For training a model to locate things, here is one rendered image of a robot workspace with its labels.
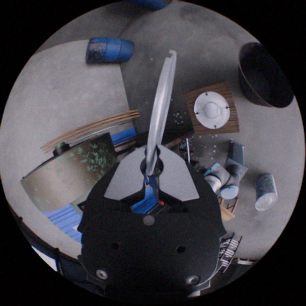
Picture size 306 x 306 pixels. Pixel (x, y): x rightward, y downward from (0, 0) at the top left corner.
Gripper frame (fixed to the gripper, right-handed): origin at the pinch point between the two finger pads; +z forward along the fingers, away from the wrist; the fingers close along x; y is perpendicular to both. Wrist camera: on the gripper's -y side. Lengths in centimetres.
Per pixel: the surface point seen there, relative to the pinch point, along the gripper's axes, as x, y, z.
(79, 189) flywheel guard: -29.8, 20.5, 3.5
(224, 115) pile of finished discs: 51, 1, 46
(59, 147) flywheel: -62, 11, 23
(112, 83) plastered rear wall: -92, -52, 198
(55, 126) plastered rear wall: -176, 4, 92
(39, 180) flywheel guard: -41.2, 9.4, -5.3
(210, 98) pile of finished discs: 42, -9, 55
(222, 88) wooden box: 48, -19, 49
